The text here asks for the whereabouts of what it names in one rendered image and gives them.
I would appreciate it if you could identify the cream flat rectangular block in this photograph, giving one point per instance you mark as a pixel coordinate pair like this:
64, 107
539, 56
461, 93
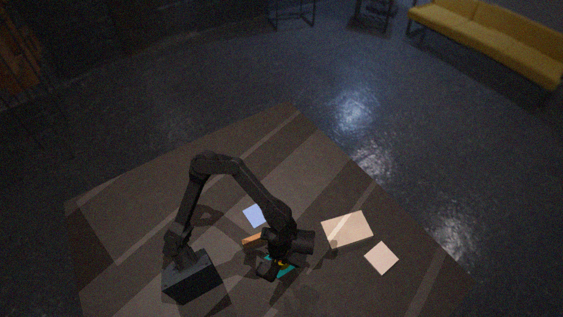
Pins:
346, 230

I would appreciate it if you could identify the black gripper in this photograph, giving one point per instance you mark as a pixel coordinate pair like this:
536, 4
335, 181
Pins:
268, 270

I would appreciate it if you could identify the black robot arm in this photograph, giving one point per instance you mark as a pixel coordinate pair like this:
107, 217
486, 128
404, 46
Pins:
278, 215

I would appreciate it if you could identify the orange flat bar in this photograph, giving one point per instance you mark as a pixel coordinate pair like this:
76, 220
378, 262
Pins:
252, 241

